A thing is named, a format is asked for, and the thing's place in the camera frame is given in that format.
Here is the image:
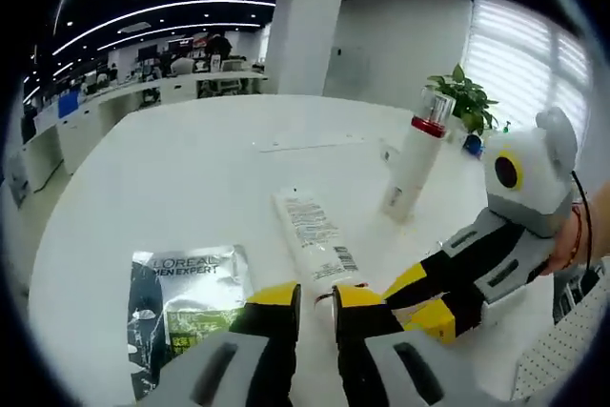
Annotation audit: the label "tall white skincare bottle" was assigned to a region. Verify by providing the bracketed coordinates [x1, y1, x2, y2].
[382, 85, 458, 223]

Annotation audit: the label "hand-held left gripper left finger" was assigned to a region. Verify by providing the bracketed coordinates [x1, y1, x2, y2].
[142, 282, 302, 407]

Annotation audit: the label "white skincare tube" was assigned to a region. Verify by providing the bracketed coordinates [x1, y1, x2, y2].
[270, 189, 377, 327]

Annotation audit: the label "white office workbench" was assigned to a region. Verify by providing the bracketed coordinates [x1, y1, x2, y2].
[21, 71, 271, 189]

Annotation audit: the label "potted green plant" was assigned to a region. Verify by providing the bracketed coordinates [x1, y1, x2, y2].
[426, 62, 500, 137]

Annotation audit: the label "green and black skincare sachet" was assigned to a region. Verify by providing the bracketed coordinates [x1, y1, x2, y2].
[127, 243, 256, 402]

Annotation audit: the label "blue storage box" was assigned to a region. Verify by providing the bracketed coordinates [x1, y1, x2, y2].
[57, 93, 78, 117]

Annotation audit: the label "white polka dot garment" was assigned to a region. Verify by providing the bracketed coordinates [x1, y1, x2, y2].
[514, 277, 610, 401]

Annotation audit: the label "person's right hand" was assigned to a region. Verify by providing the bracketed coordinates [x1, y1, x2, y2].
[541, 205, 583, 276]

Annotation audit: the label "white window blinds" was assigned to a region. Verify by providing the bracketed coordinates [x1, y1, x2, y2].
[464, 0, 592, 141]

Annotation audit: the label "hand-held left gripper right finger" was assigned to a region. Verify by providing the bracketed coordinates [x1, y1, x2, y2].
[332, 284, 492, 407]

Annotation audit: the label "black cable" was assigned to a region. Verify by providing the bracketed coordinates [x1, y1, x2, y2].
[571, 169, 602, 284]

